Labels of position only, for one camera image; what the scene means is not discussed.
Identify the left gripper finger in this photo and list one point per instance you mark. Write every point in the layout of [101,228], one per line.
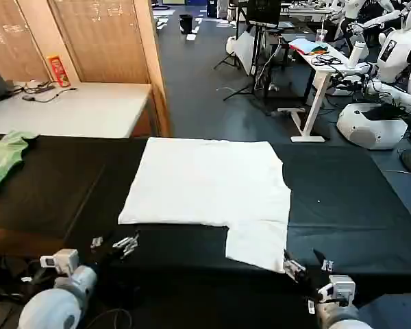
[96,242]
[126,245]

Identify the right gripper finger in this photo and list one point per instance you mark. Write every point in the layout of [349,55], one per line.
[326,263]
[293,266]

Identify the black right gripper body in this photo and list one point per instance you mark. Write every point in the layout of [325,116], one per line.
[314,283]

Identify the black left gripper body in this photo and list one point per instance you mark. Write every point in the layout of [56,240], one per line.
[104,260]

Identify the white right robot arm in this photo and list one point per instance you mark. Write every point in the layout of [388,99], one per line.
[339,308]

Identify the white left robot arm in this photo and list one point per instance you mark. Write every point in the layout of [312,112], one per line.
[51,308]

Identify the black table cover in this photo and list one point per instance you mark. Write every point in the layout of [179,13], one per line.
[335,205]

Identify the white shirt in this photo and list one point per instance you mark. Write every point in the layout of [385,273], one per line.
[205,185]

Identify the green cloth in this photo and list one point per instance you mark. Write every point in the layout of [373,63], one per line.
[5,154]

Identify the white side table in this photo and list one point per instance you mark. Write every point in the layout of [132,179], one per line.
[82,109]

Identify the red carton box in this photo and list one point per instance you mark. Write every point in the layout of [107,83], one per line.
[59,71]

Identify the white standing desk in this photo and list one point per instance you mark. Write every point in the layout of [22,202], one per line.
[323,70]

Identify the wooden partition with blinds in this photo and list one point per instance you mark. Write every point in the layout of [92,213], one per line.
[106,41]

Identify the white bottle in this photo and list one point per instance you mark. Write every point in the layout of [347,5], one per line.
[358,53]

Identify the white humanoid robot with base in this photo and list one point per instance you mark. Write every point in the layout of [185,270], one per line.
[390,58]

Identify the stack of colourful clothes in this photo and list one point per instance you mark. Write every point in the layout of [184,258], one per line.
[310,46]

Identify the white reflector board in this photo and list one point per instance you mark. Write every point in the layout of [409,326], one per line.
[246,51]

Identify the white jug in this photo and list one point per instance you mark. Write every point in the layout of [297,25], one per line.
[231,44]

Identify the plastic cup with straw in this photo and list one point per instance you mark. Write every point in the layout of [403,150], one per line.
[321,34]

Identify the black waste bin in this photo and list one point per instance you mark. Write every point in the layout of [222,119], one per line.
[186,23]

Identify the black tripod stand with screen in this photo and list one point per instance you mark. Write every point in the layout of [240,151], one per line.
[262,12]

